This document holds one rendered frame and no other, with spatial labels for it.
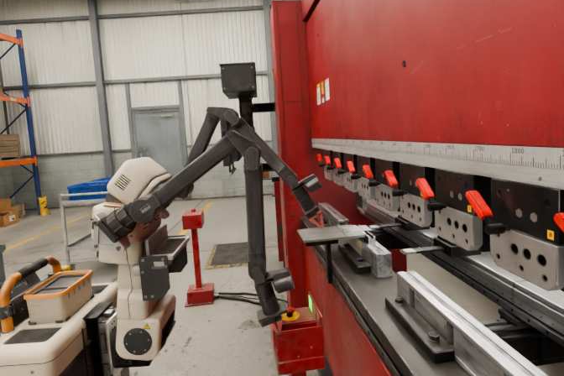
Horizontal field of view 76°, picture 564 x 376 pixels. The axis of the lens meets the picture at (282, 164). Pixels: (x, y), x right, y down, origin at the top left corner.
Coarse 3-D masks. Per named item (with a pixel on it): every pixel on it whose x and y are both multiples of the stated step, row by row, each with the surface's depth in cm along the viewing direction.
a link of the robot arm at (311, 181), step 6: (288, 180) 154; (294, 180) 154; (300, 180) 159; (306, 180) 156; (312, 180) 156; (318, 180) 155; (294, 186) 154; (312, 186) 155; (318, 186) 156; (312, 192) 157
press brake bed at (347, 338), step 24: (312, 264) 209; (312, 288) 215; (336, 288) 156; (336, 312) 158; (360, 312) 124; (336, 336) 161; (360, 336) 123; (336, 360) 164; (360, 360) 125; (384, 360) 102
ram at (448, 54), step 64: (320, 0) 191; (384, 0) 110; (448, 0) 78; (512, 0) 60; (320, 64) 201; (384, 64) 114; (448, 64) 80; (512, 64) 61; (320, 128) 213; (384, 128) 117; (448, 128) 81; (512, 128) 62
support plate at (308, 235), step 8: (304, 232) 160; (312, 232) 160; (320, 232) 159; (328, 232) 158; (336, 232) 157; (344, 232) 156; (352, 232) 156; (360, 232) 155; (304, 240) 149; (312, 240) 149; (320, 240) 150; (328, 240) 150
